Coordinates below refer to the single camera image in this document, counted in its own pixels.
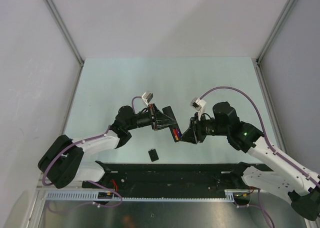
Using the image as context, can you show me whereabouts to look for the black remote control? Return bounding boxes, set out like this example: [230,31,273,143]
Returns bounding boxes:
[162,106,182,142]

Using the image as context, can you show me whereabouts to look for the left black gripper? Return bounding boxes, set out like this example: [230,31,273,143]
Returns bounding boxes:
[126,104,177,131]

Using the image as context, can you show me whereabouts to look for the orange red battery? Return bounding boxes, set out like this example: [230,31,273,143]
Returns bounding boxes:
[173,129,179,141]

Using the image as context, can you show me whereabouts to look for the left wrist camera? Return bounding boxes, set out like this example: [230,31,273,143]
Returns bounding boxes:
[141,91,153,107]

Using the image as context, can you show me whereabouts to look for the left aluminium frame post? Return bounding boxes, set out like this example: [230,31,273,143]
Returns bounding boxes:
[37,0,85,67]

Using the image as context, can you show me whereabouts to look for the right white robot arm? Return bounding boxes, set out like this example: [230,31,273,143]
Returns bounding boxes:
[181,98,320,221]

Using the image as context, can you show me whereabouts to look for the right aluminium frame post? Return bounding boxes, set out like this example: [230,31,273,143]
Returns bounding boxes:
[256,0,305,63]

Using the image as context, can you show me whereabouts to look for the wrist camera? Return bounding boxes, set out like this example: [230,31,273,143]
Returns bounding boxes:
[190,97,207,121]
[141,91,153,107]

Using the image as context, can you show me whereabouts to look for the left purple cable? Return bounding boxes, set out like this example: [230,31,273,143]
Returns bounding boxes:
[42,96,143,213]

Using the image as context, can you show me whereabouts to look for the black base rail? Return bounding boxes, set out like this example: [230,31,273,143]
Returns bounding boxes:
[82,161,266,198]

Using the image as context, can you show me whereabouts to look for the aluminium frame post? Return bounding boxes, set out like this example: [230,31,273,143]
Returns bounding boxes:
[256,0,305,63]
[37,0,85,67]

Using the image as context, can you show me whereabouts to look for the white slotted cable duct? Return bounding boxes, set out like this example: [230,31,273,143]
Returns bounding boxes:
[44,189,251,203]

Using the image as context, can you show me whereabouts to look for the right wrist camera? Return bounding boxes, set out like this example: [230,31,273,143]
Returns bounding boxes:
[190,97,207,121]

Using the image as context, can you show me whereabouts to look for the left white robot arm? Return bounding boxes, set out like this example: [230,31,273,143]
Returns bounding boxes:
[38,104,182,189]

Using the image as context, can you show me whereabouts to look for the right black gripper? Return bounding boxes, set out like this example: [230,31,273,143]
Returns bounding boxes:
[179,112,229,144]

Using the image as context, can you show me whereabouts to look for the black battery cover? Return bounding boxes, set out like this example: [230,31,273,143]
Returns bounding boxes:
[148,149,159,162]

